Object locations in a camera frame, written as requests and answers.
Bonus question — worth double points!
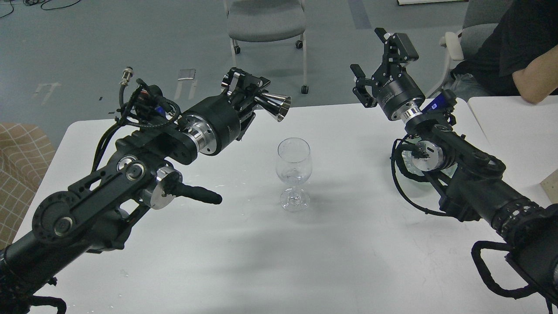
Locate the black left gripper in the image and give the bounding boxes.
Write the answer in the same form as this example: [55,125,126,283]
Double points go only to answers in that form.
[179,68,271,156]

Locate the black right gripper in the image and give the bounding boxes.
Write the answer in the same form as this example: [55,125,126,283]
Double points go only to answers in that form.
[350,27,425,121]

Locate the steel double jigger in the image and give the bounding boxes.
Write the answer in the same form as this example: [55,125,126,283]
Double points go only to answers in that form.
[230,89,292,122]

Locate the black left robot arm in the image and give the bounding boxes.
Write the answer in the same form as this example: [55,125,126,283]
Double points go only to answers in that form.
[1,67,291,314]

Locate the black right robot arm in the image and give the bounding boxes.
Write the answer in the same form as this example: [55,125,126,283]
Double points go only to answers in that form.
[350,27,558,313]

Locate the person forearm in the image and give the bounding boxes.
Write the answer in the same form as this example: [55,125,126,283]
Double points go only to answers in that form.
[512,52,558,104]

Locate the clear wine glass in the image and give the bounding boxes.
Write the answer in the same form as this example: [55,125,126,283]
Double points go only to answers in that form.
[276,137,313,213]

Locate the silver floor plate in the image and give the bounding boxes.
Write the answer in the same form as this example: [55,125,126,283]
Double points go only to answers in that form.
[177,69,197,81]

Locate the grey office chair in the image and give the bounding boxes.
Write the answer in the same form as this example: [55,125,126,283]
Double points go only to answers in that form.
[223,0,309,95]

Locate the green bowl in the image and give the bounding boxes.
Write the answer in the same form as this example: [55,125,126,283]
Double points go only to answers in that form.
[396,141,443,183]

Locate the grey white armchair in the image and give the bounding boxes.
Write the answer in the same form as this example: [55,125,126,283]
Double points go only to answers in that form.
[427,0,512,98]

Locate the person black shirt torso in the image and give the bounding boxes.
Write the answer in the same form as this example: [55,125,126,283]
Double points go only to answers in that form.
[448,0,558,101]

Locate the beige checkered chair cushion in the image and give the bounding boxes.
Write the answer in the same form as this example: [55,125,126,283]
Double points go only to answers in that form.
[0,123,55,248]

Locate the black floor cables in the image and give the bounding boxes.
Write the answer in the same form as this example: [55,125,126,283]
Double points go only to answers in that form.
[0,0,83,18]

